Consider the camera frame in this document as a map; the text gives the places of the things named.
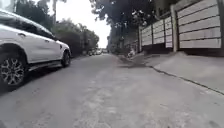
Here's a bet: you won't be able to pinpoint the white car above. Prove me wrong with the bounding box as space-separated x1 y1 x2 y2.
0 8 73 88

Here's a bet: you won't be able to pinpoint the parked vehicles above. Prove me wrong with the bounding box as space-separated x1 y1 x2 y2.
87 48 108 56

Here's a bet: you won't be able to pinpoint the pale concrete driveway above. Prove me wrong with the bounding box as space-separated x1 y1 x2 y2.
131 51 224 95

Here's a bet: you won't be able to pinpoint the pale slatted fence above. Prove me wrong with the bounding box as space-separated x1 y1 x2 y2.
138 0 224 54

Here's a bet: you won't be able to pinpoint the grey asphalt road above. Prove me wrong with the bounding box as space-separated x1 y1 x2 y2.
0 53 224 128

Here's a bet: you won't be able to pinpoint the dark green hedge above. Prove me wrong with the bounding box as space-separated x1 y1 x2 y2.
53 21 100 57

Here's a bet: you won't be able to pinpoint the row of trees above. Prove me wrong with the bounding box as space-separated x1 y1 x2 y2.
13 0 68 31

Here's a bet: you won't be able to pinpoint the large dark tree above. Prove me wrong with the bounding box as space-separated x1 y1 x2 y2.
89 0 178 54

